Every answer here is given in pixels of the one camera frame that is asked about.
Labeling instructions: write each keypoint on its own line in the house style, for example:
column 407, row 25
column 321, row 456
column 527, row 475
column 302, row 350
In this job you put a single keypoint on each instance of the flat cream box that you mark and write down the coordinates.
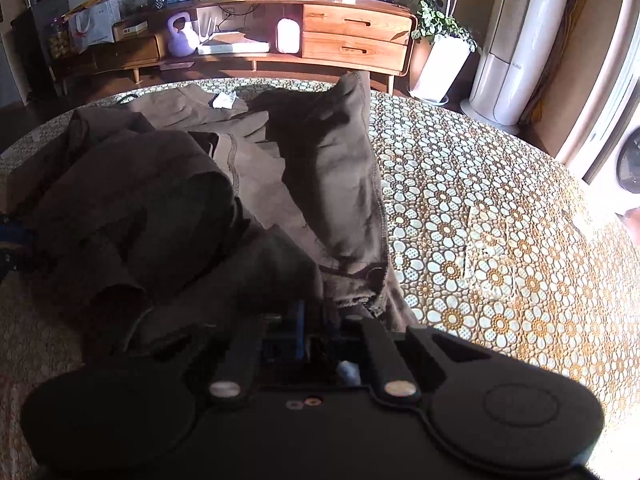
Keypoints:
column 130, row 30

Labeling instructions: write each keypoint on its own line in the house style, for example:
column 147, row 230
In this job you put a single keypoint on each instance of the purple kettlebell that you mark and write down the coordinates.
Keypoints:
column 182, row 42

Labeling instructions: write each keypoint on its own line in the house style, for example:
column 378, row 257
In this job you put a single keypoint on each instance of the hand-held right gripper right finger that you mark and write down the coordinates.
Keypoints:
column 375, row 350

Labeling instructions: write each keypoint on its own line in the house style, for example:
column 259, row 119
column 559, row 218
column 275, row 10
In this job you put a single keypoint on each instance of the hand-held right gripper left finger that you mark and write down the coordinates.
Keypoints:
column 300, row 330

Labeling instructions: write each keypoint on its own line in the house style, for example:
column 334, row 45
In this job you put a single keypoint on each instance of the potted plant in white pot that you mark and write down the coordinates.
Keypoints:
column 440, row 65

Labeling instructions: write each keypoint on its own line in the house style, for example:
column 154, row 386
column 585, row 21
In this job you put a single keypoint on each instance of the white router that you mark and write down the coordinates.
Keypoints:
column 232, row 47

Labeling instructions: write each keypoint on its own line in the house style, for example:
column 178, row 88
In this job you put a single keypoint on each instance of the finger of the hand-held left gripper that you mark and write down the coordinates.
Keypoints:
column 12, row 232

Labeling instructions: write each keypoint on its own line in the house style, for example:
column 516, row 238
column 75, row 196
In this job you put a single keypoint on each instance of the clear snack jar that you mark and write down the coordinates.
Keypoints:
column 59, row 42

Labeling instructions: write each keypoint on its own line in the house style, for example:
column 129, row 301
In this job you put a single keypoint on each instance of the wooden console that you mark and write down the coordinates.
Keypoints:
column 350, row 25

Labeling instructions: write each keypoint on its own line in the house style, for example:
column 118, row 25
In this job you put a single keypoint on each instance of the black cabinet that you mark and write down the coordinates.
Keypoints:
column 35, row 60

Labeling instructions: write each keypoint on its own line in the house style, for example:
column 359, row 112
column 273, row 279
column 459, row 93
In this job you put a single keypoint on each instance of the white gift bag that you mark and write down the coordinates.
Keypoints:
column 95, row 25

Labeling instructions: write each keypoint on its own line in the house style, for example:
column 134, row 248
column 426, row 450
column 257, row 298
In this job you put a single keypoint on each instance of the small white appliance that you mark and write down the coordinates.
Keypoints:
column 288, row 35

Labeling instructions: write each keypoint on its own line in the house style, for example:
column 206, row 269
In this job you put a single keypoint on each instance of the white washing machine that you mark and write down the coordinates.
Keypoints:
column 630, row 165

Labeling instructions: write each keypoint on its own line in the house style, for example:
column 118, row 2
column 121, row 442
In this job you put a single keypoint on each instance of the brown curtain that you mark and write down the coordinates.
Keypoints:
column 575, row 60

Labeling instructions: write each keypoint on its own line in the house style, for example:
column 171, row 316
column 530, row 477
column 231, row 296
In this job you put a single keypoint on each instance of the white standing air conditioner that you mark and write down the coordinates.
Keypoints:
column 505, row 85

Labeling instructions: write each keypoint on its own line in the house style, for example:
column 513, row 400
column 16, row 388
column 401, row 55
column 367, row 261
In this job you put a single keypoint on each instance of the brown t-shirt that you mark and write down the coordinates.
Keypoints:
column 150, row 200

